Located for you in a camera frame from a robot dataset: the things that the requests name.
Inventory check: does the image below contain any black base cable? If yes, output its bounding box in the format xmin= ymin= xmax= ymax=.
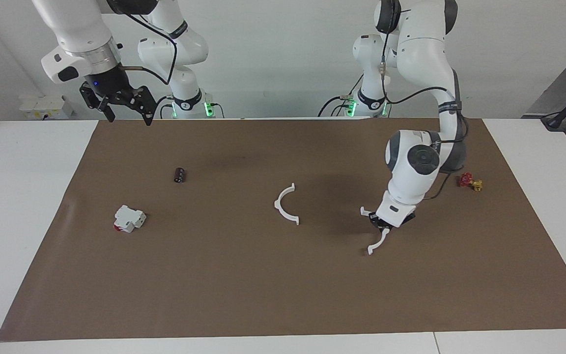
xmin=317 ymin=74 xmax=365 ymax=118
xmin=151 ymin=95 xmax=173 ymax=119

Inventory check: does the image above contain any brown table mat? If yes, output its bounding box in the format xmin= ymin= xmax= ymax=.
xmin=0 ymin=118 xmax=566 ymax=342

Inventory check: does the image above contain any white circuit breaker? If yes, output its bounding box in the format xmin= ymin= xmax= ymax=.
xmin=113 ymin=205 xmax=146 ymax=234

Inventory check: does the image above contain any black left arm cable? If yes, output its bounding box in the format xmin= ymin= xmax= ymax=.
xmin=380 ymin=29 xmax=469 ymax=201

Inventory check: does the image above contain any white power strip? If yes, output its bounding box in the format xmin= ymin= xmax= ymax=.
xmin=19 ymin=94 xmax=75 ymax=120

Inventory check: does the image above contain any red and yellow valve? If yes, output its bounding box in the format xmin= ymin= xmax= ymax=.
xmin=457 ymin=172 xmax=483 ymax=192

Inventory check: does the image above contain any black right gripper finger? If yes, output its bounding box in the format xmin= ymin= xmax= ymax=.
xmin=116 ymin=87 xmax=158 ymax=126
xmin=80 ymin=85 xmax=116 ymax=123

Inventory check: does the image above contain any white half-ring pipe clamp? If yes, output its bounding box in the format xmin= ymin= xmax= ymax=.
xmin=274 ymin=182 xmax=301 ymax=226
xmin=360 ymin=206 xmax=392 ymax=256

